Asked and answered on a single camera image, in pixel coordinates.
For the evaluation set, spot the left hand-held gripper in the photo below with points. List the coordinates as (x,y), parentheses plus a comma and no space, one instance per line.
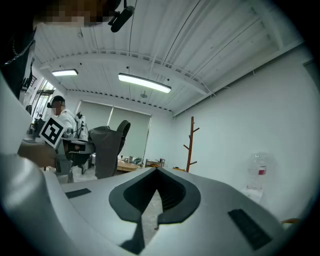
(52,131)

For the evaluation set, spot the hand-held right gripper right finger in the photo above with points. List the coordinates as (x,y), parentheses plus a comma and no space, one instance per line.
(212,225)

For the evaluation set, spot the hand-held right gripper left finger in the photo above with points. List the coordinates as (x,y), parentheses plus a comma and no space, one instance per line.
(95,200)

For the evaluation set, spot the grey cloth garment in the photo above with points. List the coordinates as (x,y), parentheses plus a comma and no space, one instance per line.
(105,150)

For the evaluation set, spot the wooden coat stand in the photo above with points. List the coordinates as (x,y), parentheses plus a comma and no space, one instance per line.
(191,140)

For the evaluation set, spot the person's left forearm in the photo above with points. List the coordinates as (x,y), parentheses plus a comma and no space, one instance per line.
(37,153)

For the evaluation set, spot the wooden shelf unit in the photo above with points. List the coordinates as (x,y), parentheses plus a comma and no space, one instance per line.
(152,163)

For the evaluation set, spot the grey roller blind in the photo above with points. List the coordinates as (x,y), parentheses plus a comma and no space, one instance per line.
(97,115)
(135,130)

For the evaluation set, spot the oval wooden table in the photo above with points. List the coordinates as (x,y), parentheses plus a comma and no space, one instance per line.
(126,166)

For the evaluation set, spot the large clear water bottle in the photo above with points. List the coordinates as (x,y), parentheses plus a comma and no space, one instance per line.
(260,172)

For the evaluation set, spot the rectangular ceiling light panel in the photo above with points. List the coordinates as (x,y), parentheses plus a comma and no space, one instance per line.
(65,72)

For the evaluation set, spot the round ceiling fixture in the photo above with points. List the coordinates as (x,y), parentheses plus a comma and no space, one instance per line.
(143,95)

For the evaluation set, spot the long ceiling light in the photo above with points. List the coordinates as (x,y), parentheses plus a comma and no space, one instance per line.
(145,83)

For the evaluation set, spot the person's black printed shirt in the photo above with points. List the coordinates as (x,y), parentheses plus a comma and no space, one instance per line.
(15,70)

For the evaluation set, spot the person's head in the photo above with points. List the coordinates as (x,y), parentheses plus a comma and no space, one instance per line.
(72,12)

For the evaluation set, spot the black head-mounted camera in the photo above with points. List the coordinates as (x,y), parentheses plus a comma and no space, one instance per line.
(122,18)

